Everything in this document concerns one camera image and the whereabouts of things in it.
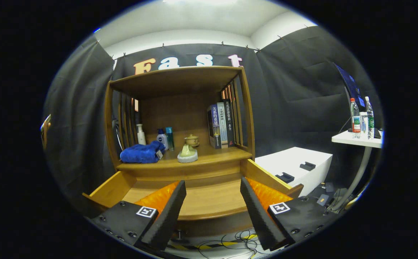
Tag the black holder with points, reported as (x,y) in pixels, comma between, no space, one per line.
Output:
(285,177)
(307,166)

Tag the teal clear bottle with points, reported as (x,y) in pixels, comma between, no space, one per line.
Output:
(170,138)

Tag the book with pale grey spine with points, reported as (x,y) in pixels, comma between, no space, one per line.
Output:
(223,124)

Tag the small black table item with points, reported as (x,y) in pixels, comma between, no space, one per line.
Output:
(377,133)

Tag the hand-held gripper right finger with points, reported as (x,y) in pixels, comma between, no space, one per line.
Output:
(259,219)

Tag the wooden drawer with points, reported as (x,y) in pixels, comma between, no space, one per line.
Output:
(208,198)

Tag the blue towel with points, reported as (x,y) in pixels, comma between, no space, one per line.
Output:
(140,153)

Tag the white bottle with blue cap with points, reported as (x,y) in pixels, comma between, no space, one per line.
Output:
(162,140)

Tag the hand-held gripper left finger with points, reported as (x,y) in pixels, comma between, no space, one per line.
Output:
(165,221)

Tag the dark computer monitor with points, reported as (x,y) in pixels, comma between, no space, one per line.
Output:
(350,86)

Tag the brown wooden object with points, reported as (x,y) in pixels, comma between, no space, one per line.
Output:
(45,131)

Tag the yellow black floor tape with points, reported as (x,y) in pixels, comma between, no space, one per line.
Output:
(208,246)

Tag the clear drinking glass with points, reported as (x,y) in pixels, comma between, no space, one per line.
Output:
(363,126)

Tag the book with blue white spine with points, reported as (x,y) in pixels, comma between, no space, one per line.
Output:
(215,126)

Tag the wooden countertop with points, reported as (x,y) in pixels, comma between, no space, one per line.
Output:
(216,154)

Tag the white box unit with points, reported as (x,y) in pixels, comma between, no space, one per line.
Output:
(295,158)

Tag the black backdrop cloth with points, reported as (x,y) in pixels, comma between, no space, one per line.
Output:
(295,90)

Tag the water bottle with green label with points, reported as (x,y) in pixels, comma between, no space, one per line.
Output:
(370,120)

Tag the water bottle with red label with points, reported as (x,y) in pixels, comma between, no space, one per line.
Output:
(355,122)

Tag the beige lidded teacup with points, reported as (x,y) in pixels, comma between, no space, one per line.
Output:
(192,140)

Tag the green and grey scrubber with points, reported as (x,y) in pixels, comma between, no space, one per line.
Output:
(187,154)

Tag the wooden cabinet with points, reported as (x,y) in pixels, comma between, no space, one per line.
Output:
(173,111)

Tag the book with black spine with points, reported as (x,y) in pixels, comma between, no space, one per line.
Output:
(229,122)

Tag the white round table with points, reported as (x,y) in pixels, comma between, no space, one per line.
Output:
(349,138)

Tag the white pump bottle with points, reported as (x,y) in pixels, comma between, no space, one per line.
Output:
(141,136)

